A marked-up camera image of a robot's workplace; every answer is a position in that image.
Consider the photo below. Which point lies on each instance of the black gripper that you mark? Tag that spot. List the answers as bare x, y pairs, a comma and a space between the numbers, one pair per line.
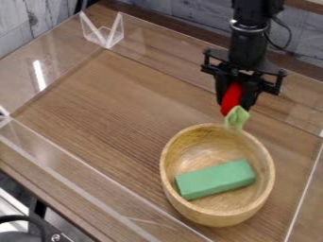
225, 72

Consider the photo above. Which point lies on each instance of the red plush strawberry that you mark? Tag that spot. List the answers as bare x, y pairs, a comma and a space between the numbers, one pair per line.
233, 112

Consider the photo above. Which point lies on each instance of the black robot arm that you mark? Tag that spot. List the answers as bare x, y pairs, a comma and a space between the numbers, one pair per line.
249, 31

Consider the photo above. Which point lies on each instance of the wooden bowl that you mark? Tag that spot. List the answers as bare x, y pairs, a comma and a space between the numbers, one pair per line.
205, 145

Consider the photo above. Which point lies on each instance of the green rectangular block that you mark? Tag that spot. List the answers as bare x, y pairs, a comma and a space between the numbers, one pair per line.
213, 179

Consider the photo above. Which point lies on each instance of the clear acrylic tray wall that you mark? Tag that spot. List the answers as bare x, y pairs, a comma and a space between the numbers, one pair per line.
88, 113

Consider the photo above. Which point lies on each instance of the clear acrylic corner bracket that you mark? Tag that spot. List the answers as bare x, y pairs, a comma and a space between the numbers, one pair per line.
104, 36

